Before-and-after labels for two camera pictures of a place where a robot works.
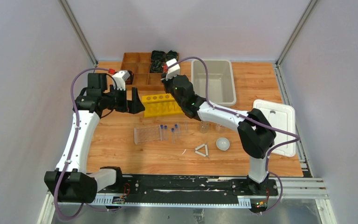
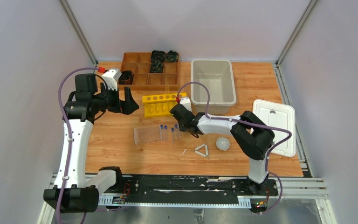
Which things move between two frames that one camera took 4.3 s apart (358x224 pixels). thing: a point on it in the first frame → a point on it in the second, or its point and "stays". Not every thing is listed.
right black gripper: [167, 82] → [182, 128]
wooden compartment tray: [139, 63] stays
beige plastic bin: [221, 86] stays
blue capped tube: [173, 135] stays
